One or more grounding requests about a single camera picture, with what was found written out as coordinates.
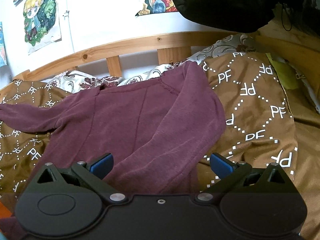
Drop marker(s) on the black hanging garment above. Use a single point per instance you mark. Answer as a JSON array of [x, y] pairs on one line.
[[247, 16]]

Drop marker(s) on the floral white pillow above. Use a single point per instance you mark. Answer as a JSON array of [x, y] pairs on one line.
[[74, 81]]

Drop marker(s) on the colourful orange blue bedsheet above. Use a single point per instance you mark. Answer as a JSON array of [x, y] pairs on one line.
[[4, 211]]

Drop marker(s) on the yellow-green pillow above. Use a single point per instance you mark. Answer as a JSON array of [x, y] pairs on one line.
[[286, 74]]

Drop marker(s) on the maroon long-sleeve shirt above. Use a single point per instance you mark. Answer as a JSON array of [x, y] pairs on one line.
[[156, 130]]

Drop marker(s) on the blue wall poster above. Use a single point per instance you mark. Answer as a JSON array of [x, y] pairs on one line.
[[3, 59]]

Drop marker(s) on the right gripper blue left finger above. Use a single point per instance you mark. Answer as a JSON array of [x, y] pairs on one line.
[[102, 166]]

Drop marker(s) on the brown PF patterned blanket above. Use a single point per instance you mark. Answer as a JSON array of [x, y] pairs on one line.
[[264, 124]]

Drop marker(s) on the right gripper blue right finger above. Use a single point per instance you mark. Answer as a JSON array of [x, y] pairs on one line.
[[221, 166]]

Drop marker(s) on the wooden bed headboard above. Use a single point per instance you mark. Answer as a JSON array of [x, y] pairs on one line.
[[298, 48]]

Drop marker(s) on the anime girl wall poster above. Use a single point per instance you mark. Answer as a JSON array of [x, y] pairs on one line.
[[41, 24]]

